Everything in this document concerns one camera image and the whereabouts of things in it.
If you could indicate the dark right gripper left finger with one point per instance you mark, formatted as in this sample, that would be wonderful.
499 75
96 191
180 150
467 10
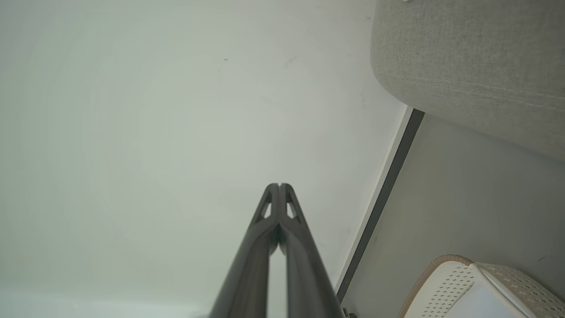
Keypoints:
249 269

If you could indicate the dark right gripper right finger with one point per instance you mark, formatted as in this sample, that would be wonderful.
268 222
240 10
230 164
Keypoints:
309 274

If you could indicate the white perforated laundry basket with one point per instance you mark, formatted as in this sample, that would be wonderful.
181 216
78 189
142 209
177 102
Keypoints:
481 291

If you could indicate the grey fabric sofa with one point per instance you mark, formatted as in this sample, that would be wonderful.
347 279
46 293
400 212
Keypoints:
476 57

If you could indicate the white black wall skirting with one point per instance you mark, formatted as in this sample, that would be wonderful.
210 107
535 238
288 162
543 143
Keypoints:
384 194

